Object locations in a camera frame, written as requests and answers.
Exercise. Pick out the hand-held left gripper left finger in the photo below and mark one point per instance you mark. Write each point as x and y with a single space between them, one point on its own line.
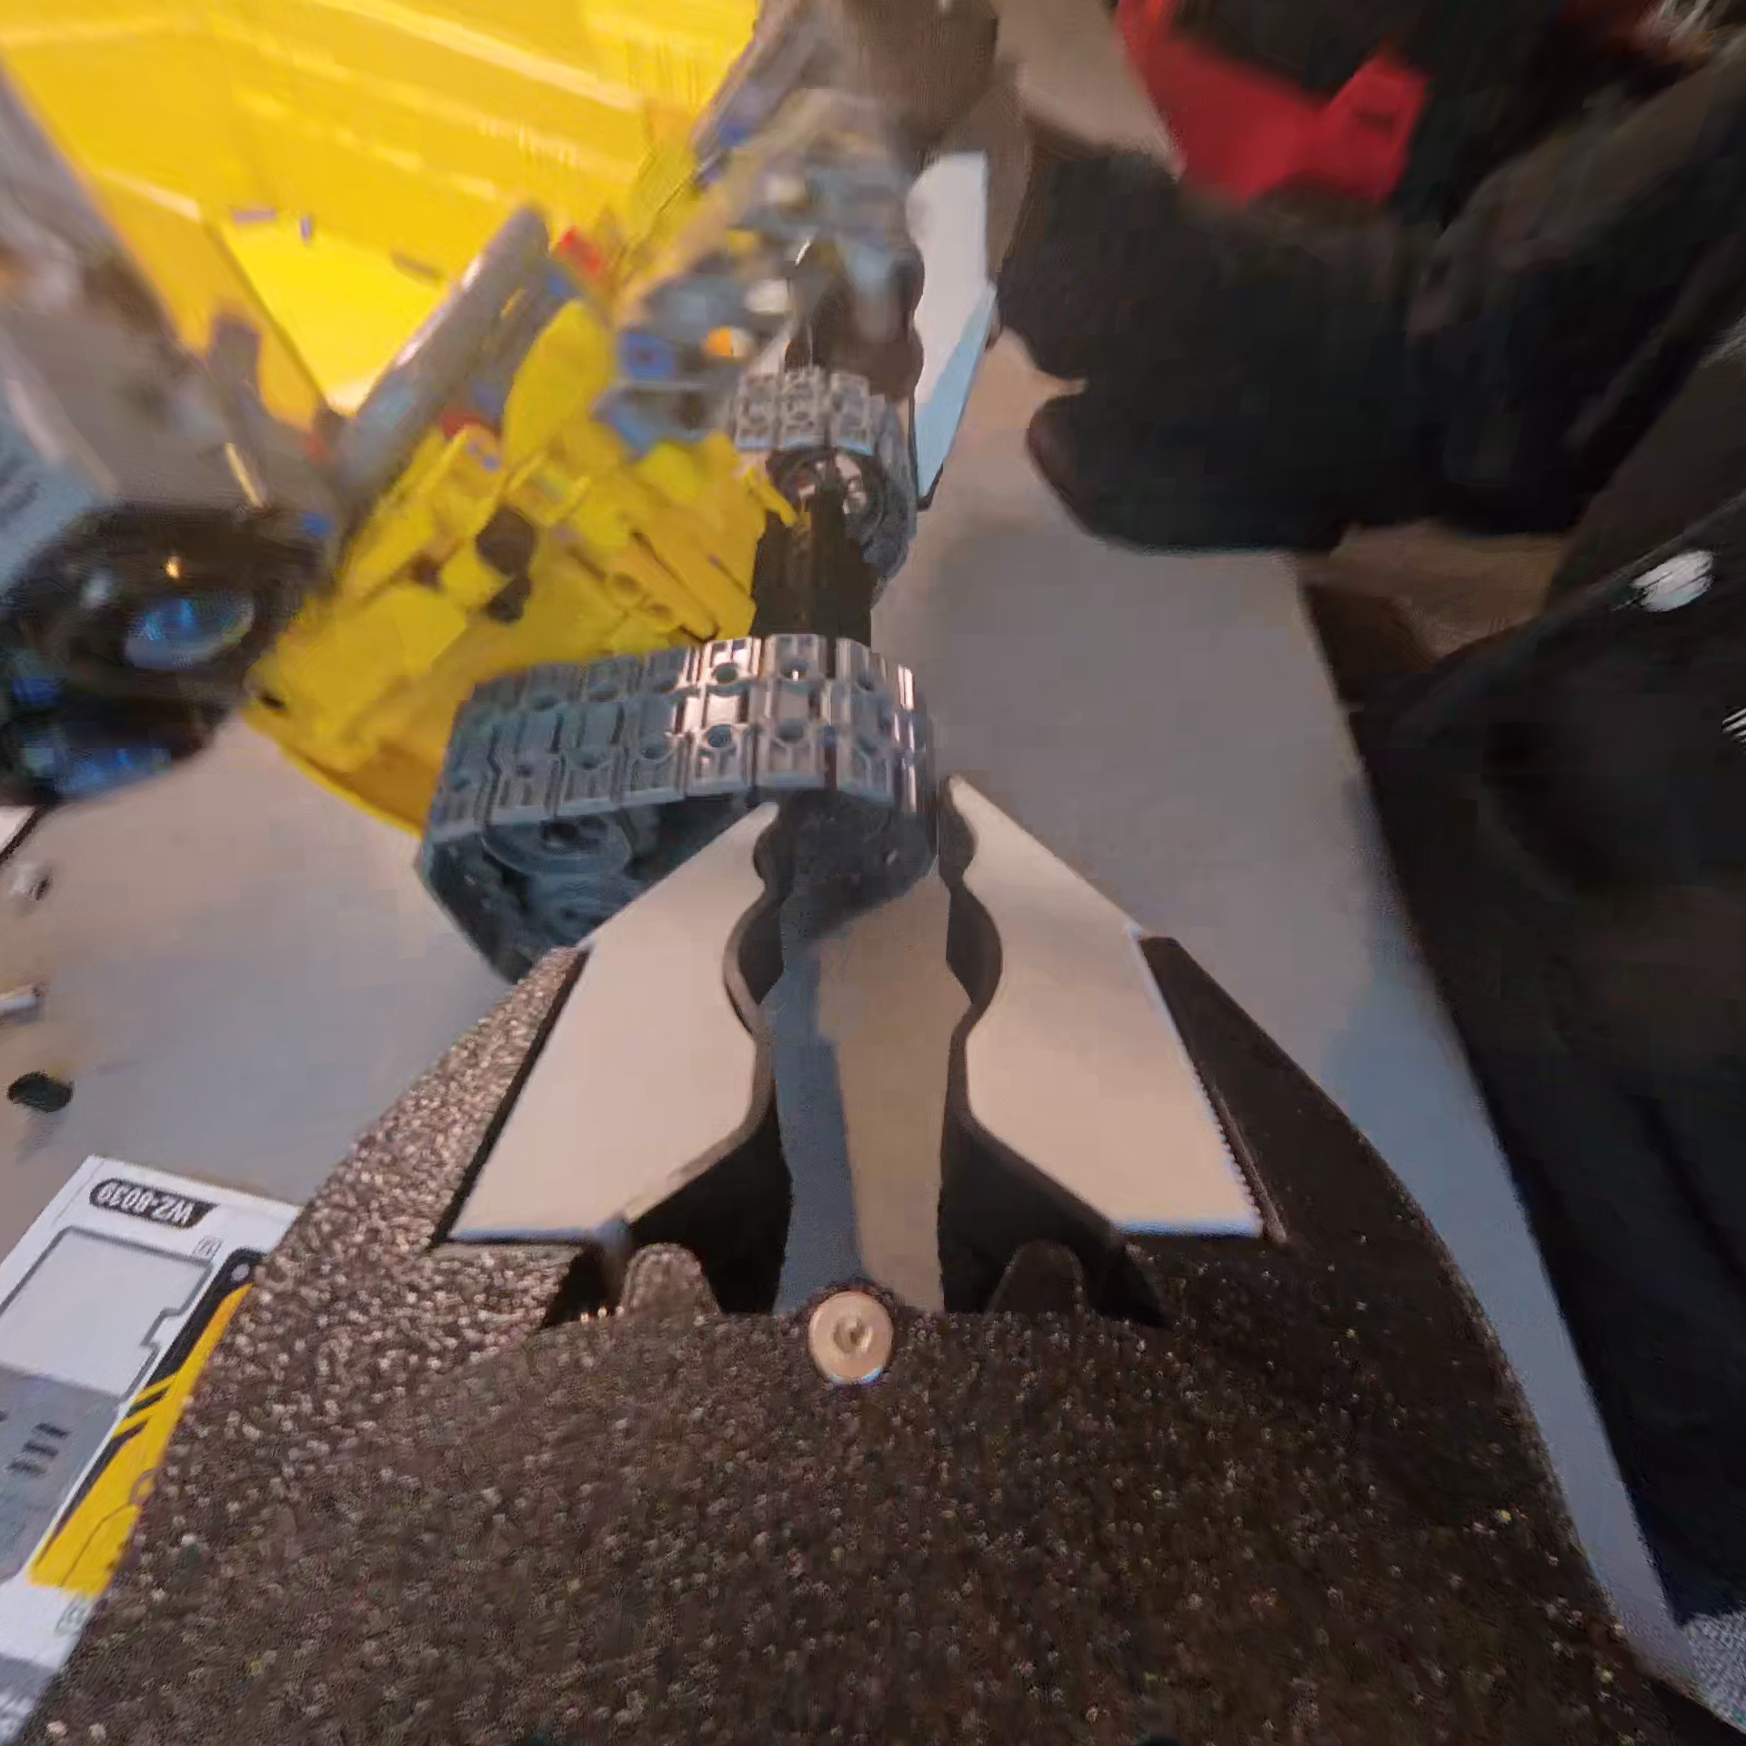
627 1078

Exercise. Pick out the red storage bin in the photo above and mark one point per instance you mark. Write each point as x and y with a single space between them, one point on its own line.
1268 121

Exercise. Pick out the yellow brick toy robot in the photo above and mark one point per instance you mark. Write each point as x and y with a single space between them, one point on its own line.
543 573

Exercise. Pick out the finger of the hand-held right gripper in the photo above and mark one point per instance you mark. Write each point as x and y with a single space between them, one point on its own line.
953 311

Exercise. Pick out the person's black printed hoodie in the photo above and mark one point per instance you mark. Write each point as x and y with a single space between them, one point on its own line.
1609 954

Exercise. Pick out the grey desk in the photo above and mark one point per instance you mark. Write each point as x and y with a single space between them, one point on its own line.
1160 764

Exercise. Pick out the yellow plastic storage bin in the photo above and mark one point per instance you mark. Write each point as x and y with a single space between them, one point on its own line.
341 138

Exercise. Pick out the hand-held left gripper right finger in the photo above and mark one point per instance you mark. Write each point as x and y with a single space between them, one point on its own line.
1079 1078

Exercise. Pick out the black brick pin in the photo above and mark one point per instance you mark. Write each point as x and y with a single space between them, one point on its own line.
40 1092

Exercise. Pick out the printed sticker sheet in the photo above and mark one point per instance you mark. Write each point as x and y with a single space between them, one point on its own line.
96 1296

